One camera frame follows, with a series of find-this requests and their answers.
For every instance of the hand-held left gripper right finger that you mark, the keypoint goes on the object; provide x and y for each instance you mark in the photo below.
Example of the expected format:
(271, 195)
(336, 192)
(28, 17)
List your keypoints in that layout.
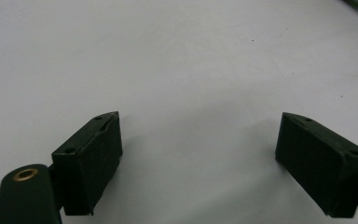
(320, 168)

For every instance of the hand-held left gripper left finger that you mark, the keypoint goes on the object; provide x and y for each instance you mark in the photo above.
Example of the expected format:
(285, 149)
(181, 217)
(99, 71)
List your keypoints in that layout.
(88, 165)

